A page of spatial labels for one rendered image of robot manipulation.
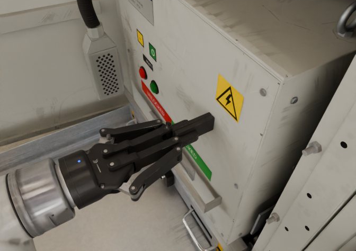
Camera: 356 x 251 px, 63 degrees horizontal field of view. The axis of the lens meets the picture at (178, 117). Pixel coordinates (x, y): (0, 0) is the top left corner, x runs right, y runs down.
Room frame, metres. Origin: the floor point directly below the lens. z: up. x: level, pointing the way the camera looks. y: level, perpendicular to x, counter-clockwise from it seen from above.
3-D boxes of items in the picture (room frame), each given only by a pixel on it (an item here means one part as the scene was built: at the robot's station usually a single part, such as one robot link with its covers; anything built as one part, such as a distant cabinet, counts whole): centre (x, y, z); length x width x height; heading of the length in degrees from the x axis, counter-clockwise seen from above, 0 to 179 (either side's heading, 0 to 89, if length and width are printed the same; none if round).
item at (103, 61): (0.59, 0.18, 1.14); 0.08 x 0.05 x 0.17; 120
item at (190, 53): (0.44, 0.02, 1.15); 0.48 x 0.01 x 0.48; 30
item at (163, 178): (0.43, 0.04, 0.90); 0.06 x 0.03 x 0.05; 30
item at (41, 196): (0.19, 0.18, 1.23); 0.09 x 0.06 x 0.09; 30
